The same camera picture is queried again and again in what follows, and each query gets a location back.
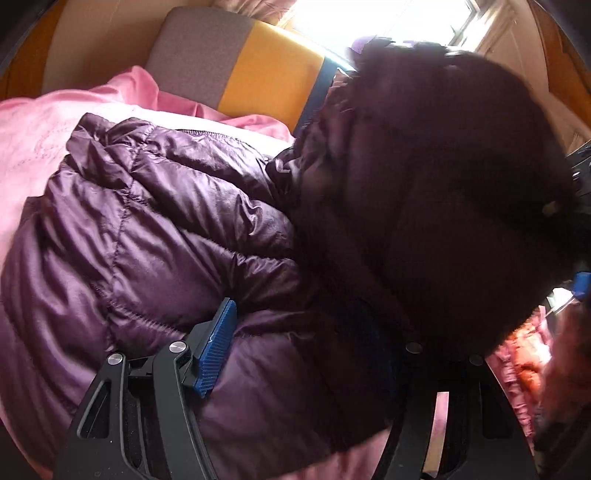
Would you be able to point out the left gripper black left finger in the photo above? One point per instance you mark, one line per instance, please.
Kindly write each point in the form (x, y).
(138, 418)

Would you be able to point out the wooden wardrobe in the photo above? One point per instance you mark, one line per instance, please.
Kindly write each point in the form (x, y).
(568, 77)

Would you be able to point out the pink ruffled blanket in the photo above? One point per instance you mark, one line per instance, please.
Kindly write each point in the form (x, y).
(518, 364)

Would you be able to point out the grey yellow blue headboard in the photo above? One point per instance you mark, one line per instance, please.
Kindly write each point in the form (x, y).
(240, 66)

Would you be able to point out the pink bed cover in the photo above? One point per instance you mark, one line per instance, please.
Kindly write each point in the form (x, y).
(126, 217)

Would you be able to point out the purple quilted down jacket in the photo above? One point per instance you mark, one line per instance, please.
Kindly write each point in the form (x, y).
(428, 201)

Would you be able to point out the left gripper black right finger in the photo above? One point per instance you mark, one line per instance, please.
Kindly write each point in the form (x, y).
(451, 420)

